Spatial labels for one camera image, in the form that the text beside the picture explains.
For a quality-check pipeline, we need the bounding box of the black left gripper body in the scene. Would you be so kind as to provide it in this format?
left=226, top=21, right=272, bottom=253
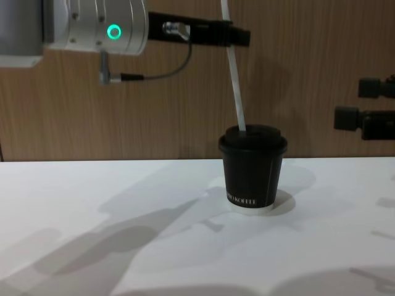
left=147, top=11, right=198, bottom=46

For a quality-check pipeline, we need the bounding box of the white paper-wrapped straw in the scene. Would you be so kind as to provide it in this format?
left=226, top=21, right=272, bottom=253
left=220, top=0, right=248, bottom=133

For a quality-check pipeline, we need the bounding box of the black plastic cup lid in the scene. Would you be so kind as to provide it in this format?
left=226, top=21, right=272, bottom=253
left=218, top=123, right=289, bottom=155

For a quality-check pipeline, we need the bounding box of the black paper cup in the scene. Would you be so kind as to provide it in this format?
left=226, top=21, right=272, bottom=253
left=220, top=147, right=287, bottom=216

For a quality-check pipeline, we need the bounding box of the white table cloth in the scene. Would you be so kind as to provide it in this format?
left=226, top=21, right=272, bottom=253
left=0, top=157, right=395, bottom=296

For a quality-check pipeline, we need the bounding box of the thin grey wrist cable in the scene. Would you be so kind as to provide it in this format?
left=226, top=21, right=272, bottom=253
left=98, top=20, right=194, bottom=86

